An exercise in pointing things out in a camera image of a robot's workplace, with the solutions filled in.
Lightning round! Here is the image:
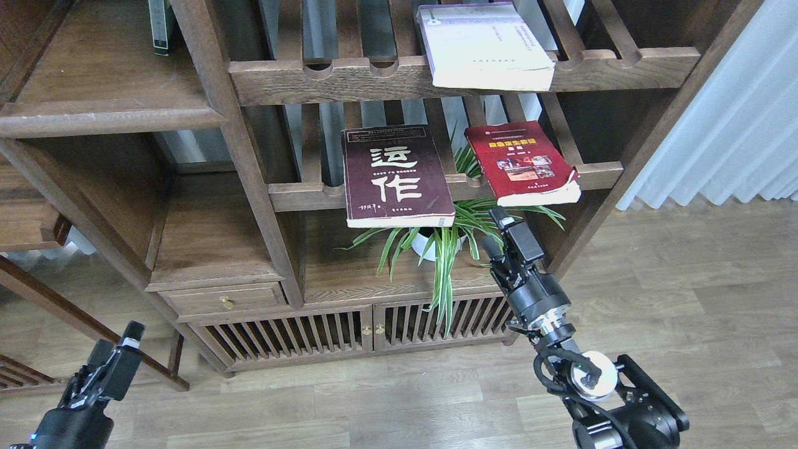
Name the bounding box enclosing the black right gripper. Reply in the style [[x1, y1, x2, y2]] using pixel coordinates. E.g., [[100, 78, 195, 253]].
[[482, 206, 570, 331]]

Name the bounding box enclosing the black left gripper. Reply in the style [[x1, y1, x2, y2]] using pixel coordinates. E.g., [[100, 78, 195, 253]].
[[60, 321, 146, 409]]

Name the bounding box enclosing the red paperback book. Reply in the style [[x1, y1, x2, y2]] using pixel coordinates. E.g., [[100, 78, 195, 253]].
[[464, 120, 581, 207]]

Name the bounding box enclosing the white paperback book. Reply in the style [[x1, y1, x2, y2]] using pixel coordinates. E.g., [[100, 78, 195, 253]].
[[417, 2, 555, 91]]

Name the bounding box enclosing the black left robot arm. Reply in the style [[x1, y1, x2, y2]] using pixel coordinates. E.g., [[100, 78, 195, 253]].
[[12, 321, 146, 448]]

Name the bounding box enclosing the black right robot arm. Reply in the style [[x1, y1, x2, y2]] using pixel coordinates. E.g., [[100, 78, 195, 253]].
[[483, 206, 690, 448]]

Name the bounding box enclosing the green spider plant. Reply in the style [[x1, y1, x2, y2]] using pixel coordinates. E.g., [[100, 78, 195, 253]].
[[337, 125, 567, 338]]

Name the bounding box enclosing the white plant pot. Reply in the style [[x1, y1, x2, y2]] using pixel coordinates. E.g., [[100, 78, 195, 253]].
[[411, 227, 466, 265]]

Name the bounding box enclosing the brass drawer knob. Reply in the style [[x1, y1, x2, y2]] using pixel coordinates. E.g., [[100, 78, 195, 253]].
[[219, 296, 236, 310]]

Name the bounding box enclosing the dark maroon book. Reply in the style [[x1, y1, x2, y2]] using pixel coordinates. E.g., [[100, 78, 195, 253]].
[[341, 125, 455, 228]]

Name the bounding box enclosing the dark wooden bookshelf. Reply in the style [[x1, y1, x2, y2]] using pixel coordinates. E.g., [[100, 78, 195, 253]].
[[0, 0, 765, 379]]

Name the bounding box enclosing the white pleated curtain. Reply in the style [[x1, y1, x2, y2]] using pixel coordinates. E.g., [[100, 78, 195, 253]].
[[617, 1, 797, 210]]

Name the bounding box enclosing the dark green upright book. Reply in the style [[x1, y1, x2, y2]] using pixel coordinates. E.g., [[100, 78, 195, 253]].
[[148, 0, 176, 55]]

